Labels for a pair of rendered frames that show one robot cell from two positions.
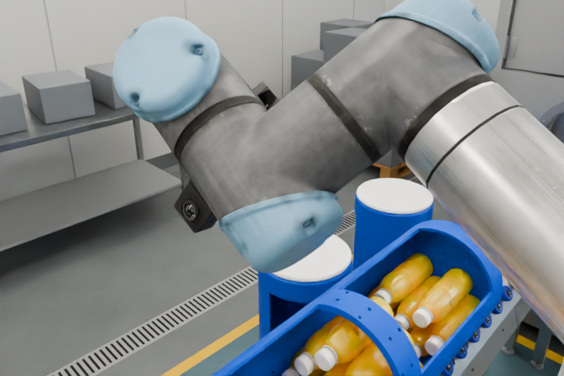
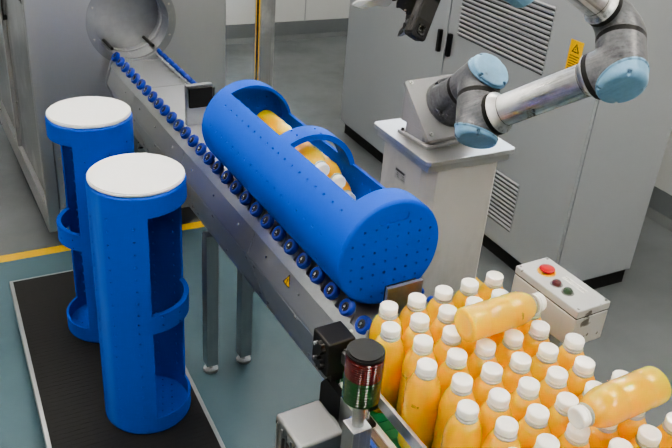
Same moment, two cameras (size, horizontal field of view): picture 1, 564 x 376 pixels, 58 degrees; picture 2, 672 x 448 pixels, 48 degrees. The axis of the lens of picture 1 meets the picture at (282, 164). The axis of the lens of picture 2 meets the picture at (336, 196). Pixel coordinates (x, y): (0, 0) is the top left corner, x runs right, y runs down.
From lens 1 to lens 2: 169 cm
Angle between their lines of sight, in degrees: 66
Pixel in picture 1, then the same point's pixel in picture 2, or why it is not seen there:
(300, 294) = (177, 199)
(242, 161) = not seen: outside the picture
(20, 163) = not seen: outside the picture
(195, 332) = not seen: outside the picture
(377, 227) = (108, 144)
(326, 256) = (155, 165)
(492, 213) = not seen: outside the picture
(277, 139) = not seen: outside the picture
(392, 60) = not seen: outside the picture
